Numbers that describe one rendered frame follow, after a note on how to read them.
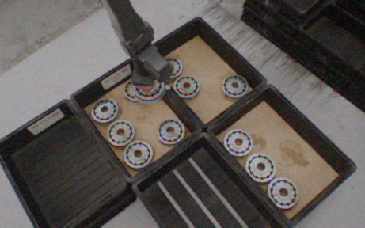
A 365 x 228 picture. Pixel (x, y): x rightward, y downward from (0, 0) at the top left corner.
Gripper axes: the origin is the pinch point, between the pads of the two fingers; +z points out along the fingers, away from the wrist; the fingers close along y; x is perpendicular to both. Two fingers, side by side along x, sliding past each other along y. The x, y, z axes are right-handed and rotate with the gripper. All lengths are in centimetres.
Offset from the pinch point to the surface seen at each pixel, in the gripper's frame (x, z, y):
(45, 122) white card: 36.5, 15.5, -12.2
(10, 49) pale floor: 131, 109, 75
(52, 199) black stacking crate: 28, 21, -37
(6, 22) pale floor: 144, 110, 99
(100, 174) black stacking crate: 14.0, 20.9, -26.5
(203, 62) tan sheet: -15.9, 21.0, 24.6
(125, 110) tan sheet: 10.6, 21.2, -1.0
